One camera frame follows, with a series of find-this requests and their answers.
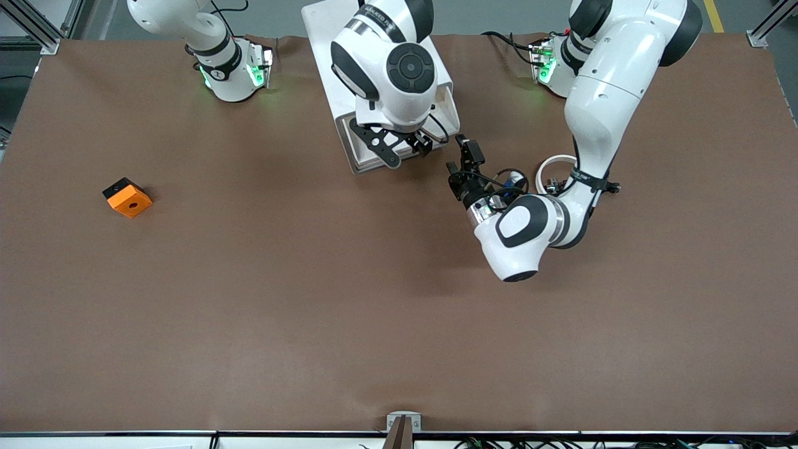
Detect white pulled-out drawer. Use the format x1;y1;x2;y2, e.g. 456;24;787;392
335;87;461;175

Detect white drawer cabinet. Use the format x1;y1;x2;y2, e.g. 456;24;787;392
302;0;461;175

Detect white curved plastic clamp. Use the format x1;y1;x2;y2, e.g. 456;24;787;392
536;154;577;194

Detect brown table mat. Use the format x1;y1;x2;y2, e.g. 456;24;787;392
0;31;798;434

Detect orange and black cube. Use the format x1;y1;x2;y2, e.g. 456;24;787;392
102;177;153;219

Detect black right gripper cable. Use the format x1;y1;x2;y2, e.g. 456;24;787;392
421;112;451;145

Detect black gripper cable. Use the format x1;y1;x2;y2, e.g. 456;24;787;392
477;167;531;203
421;112;451;145

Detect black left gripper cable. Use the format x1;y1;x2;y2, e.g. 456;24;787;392
477;167;531;203

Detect black left arm base cable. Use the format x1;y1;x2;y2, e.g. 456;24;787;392
481;30;538;66

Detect black arm base cable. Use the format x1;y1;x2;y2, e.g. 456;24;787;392
481;30;538;66
209;0;250;38

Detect black right arm base cable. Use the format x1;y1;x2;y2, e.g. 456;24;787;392
209;0;250;38

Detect grey metal edge bracket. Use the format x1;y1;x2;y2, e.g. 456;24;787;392
386;411;422;433

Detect tangled cables below table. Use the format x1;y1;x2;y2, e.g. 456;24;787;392
452;437;798;449

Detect aluminium frame post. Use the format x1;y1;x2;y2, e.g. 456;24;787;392
9;0;62;56
61;0;86;39
746;0;798;49

